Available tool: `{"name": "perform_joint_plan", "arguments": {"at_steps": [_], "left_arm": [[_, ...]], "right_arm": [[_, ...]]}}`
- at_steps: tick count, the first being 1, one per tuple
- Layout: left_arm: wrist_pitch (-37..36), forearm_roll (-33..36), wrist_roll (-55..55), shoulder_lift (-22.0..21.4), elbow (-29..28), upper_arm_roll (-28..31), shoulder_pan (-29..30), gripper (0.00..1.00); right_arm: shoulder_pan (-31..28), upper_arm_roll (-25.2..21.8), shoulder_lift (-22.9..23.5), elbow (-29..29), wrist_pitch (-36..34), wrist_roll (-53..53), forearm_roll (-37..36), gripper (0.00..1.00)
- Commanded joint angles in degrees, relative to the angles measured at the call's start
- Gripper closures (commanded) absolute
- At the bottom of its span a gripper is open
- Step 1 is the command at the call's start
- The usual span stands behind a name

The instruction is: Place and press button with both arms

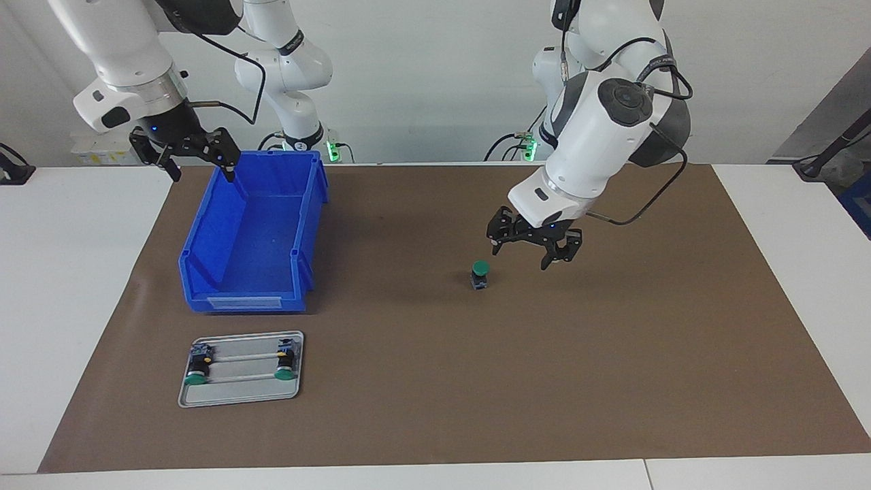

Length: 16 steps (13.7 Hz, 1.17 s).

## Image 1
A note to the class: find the silver metal tray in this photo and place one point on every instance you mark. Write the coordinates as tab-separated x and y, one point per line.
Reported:
238	393

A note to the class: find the green push button black base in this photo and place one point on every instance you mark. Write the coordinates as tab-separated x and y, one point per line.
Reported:
286	367

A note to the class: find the green push button white base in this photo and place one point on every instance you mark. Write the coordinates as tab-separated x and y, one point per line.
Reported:
480	267

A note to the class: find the blue crate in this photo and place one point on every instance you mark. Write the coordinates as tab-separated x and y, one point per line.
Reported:
859	204

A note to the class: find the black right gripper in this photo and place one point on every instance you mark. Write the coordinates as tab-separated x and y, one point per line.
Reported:
170	126

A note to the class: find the black stand pole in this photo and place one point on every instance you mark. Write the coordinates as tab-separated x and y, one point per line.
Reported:
833	146

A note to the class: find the black clamp stand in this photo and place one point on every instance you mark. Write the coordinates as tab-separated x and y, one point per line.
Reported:
13	173

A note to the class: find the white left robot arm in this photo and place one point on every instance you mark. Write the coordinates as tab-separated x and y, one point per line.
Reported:
599	136

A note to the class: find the thin metal rod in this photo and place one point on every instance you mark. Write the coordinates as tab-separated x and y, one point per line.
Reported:
245	356
241	375

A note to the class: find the green lit base connector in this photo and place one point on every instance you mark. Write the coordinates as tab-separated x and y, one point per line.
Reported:
528	143
333	146

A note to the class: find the blue plastic storage bin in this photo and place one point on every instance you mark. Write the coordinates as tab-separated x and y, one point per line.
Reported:
252	238

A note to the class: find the green push button clear base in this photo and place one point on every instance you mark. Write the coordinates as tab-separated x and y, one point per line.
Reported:
197	371

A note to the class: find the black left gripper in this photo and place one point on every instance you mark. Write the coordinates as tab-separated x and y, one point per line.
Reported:
537	231

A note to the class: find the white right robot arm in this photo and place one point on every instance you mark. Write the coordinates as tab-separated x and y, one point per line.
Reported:
292	75

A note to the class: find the brown table mat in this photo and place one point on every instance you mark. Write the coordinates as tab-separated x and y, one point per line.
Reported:
435	381

